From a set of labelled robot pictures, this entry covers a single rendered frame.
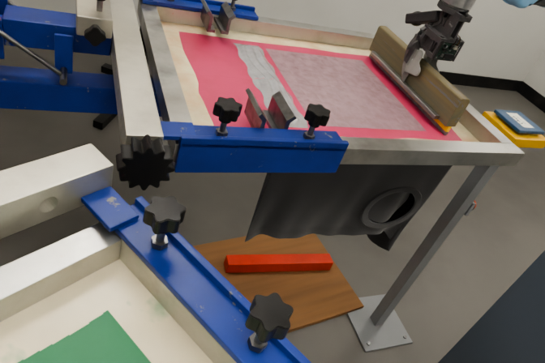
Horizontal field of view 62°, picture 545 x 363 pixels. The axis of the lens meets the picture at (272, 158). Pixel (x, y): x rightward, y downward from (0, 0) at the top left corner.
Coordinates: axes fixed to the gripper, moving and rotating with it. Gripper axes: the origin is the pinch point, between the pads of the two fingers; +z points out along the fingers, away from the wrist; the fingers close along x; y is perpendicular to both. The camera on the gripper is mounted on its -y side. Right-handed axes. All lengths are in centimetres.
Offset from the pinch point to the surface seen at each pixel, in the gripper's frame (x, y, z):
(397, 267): 55, -9, 101
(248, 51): -40.2, -12.4, 3.9
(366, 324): 24, 16, 99
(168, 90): -64, 14, 0
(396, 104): -6.3, 7.1, 4.5
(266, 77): -39.4, -0.1, 3.7
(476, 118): 9.8, 16.7, 1.0
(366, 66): -5.0, -12.3, 5.0
